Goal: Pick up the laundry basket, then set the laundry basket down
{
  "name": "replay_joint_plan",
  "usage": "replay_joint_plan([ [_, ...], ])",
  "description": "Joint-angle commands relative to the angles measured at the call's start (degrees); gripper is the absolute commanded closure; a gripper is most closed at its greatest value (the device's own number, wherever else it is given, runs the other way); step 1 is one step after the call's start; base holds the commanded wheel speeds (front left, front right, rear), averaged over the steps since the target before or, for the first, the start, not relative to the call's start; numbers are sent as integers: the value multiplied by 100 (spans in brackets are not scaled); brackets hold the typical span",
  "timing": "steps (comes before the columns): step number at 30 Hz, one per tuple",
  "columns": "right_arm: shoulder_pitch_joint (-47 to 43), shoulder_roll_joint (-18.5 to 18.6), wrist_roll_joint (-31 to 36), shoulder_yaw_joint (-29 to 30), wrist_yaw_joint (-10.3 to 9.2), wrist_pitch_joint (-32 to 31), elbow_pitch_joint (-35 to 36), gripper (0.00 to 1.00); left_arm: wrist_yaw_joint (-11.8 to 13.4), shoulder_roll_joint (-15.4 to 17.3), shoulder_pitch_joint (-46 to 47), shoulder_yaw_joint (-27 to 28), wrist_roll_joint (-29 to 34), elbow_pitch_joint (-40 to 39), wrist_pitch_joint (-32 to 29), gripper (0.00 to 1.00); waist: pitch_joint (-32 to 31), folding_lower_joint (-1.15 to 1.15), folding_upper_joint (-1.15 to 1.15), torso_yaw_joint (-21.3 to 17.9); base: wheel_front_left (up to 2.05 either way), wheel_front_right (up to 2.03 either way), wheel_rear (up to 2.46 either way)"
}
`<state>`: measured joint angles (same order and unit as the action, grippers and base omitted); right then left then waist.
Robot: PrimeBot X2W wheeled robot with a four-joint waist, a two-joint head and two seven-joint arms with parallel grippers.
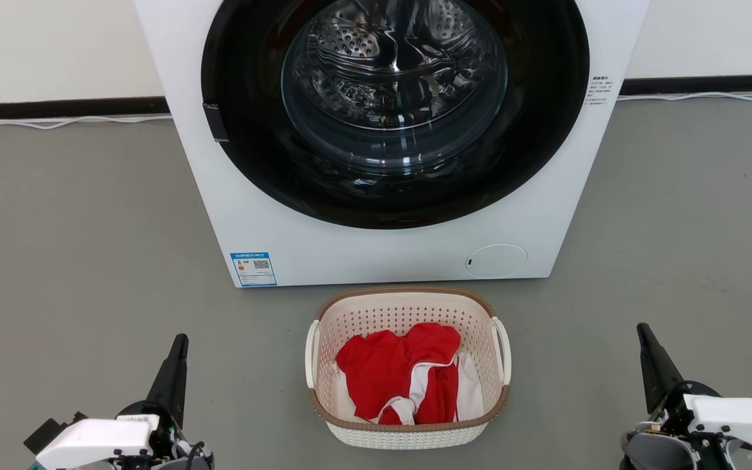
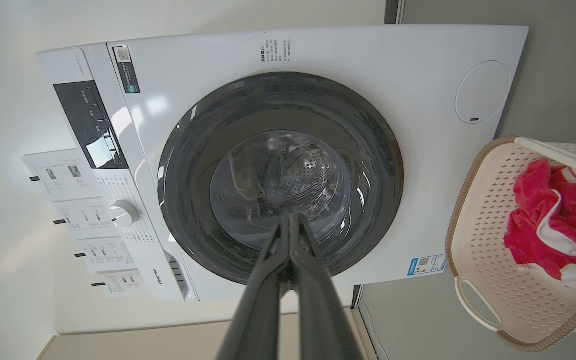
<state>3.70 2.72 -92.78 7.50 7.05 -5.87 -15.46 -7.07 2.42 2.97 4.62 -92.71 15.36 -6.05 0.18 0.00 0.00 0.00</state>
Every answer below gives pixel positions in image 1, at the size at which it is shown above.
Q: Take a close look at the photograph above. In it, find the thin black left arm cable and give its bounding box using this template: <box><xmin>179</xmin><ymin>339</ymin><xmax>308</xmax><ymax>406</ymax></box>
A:
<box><xmin>182</xmin><ymin>441</ymin><xmax>211</xmax><ymax>470</ymax></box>

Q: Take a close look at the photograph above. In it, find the white front-load washing machine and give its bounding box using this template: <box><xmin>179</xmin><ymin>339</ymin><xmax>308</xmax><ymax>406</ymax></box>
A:
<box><xmin>133</xmin><ymin>0</ymin><xmax>650</xmax><ymax>289</ymax></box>

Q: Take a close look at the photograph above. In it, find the blue energy label sticker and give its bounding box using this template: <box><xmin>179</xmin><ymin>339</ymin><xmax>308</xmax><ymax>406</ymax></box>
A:
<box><xmin>230</xmin><ymin>252</ymin><xmax>278</xmax><ymax>288</ymax></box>

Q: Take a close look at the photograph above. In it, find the black door latch handle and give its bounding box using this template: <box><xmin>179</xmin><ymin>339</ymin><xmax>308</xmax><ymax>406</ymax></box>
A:
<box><xmin>203</xmin><ymin>102</ymin><xmax>230</xmax><ymax>143</ymax></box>

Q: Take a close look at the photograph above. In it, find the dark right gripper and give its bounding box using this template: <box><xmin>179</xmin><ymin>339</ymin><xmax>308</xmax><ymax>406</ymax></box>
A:
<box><xmin>637</xmin><ymin>323</ymin><xmax>721</xmax><ymax>426</ymax></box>

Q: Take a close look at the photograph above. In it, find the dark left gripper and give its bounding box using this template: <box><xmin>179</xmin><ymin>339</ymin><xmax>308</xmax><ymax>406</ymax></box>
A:
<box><xmin>117</xmin><ymin>334</ymin><xmax>190</xmax><ymax>459</ymax></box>

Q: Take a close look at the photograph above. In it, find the small printed text label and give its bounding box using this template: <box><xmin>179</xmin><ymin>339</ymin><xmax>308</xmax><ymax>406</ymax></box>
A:
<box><xmin>586</xmin><ymin>74</ymin><xmax>613</xmax><ymax>107</ymax></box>

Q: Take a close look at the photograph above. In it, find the white floor cable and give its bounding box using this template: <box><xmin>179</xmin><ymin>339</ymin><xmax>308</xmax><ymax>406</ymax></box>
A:
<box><xmin>0</xmin><ymin>114</ymin><xmax>173</xmax><ymax>130</ymax></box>
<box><xmin>616</xmin><ymin>90</ymin><xmax>752</xmax><ymax>103</ymax></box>

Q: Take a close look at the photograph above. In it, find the cream laundry basket brown rim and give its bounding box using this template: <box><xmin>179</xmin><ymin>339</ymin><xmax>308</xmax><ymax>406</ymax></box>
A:
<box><xmin>305</xmin><ymin>285</ymin><xmax>512</xmax><ymax>450</ymax></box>

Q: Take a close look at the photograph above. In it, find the red garment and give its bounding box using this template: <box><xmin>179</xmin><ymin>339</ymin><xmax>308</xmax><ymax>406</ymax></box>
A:
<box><xmin>336</xmin><ymin>322</ymin><xmax>462</xmax><ymax>426</ymax></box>

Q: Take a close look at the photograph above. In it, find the steel washer drum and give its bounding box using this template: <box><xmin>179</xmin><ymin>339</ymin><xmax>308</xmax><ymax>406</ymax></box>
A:
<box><xmin>283</xmin><ymin>0</ymin><xmax>508</xmax><ymax>131</ymax></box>

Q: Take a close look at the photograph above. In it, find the round black glass washer door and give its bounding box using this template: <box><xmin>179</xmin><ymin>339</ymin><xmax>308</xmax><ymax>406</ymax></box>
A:
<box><xmin>201</xmin><ymin>0</ymin><xmax>591</xmax><ymax>230</ymax></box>

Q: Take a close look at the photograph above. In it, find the round white filter cover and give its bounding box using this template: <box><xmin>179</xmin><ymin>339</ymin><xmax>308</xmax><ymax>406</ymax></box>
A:
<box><xmin>465</xmin><ymin>244</ymin><xmax>529</xmax><ymax>279</ymax></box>

